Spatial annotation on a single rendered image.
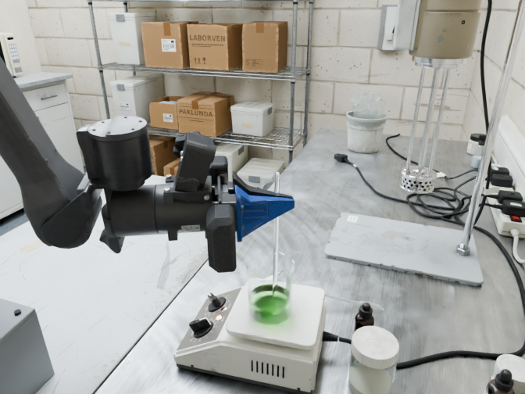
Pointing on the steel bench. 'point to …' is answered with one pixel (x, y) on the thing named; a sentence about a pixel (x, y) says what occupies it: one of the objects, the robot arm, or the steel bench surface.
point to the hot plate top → (297, 323)
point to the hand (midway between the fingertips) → (265, 203)
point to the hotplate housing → (258, 359)
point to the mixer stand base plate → (404, 248)
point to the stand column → (493, 127)
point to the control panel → (211, 320)
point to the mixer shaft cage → (423, 180)
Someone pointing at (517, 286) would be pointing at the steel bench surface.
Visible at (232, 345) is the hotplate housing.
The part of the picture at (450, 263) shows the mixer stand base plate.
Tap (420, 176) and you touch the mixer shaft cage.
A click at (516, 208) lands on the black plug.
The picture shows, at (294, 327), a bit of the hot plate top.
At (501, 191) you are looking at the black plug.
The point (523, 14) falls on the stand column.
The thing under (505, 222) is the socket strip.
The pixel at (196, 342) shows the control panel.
